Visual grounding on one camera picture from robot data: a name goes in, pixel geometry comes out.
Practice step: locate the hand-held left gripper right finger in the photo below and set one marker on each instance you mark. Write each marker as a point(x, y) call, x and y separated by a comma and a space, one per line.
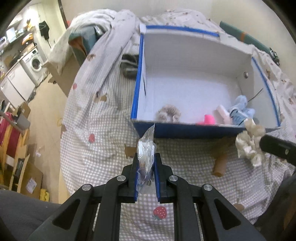
point(157, 183)

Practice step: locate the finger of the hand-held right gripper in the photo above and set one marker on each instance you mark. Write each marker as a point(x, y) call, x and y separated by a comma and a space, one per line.
point(279, 148)

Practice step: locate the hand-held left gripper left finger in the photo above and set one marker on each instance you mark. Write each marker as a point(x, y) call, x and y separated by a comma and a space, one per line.
point(136, 185)

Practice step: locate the cream scrunchie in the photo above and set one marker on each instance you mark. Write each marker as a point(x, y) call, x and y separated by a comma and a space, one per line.
point(247, 143)

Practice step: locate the clear plastic packet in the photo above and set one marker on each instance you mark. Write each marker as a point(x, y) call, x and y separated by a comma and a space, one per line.
point(145, 148)

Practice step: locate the light blue plush toy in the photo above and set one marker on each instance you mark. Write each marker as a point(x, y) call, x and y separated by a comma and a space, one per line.
point(240, 109)

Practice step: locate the pink and white soft roll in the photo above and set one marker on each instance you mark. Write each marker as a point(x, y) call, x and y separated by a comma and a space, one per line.
point(223, 113)

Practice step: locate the brown lace scrunchie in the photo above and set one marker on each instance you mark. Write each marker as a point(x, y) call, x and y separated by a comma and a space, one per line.
point(167, 112)

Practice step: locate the pink soft toy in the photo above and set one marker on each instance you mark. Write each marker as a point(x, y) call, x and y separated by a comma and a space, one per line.
point(208, 119)

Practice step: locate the blue and white cardboard box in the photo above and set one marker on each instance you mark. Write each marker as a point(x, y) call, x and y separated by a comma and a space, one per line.
point(185, 92)

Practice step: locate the small dark object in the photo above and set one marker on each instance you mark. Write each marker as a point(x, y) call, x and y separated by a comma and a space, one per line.
point(274, 55)

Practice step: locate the flat cardboard boxes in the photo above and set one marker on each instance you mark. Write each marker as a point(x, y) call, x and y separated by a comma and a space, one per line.
point(30, 178)

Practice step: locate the person's grey trouser leg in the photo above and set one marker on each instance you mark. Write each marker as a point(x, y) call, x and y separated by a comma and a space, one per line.
point(27, 213)

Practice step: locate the teal cushion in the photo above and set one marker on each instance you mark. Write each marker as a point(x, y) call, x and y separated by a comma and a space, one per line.
point(245, 34)

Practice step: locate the olive green cloth bag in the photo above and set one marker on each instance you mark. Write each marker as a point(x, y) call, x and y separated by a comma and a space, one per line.
point(129, 66)

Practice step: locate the open cardboard box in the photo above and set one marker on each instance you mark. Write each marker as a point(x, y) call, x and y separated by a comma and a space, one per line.
point(24, 118)

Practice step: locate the wooden rack with red items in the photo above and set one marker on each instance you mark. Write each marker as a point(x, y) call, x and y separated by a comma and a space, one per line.
point(11, 139)

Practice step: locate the white printed duvet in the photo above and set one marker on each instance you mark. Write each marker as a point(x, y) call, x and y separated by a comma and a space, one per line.
point(115, 34)

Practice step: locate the blue denim cloth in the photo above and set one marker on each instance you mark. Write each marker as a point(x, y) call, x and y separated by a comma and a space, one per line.
point(85, 38)

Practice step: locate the white kitchen cabinets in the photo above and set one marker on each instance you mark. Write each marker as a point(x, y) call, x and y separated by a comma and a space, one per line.
point(16, 85)

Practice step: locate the white washing machine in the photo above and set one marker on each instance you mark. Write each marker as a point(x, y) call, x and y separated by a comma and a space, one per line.
point(33, 64)

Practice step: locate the black hanging bag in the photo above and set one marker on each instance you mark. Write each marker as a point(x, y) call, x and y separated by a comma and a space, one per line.
point(44, 29)

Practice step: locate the brown door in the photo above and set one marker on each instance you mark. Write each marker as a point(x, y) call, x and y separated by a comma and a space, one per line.
point(63, 14)

